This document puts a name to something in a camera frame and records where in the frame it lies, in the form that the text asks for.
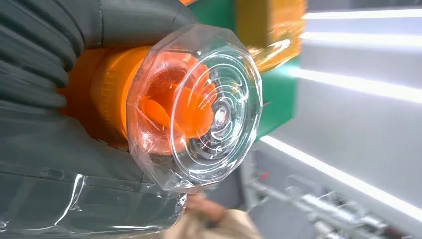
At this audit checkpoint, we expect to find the yellow box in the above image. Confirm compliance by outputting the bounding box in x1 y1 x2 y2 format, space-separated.
235 0 307 73

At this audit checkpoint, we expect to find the person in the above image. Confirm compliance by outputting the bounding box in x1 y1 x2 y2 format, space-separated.
130 193 262 239

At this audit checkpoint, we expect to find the silver metal frame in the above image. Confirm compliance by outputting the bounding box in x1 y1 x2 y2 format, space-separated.
246 171 411 239

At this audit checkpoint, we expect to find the ribbed grey right arm sleeve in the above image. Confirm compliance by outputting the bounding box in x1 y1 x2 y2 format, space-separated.
0 0 85 110

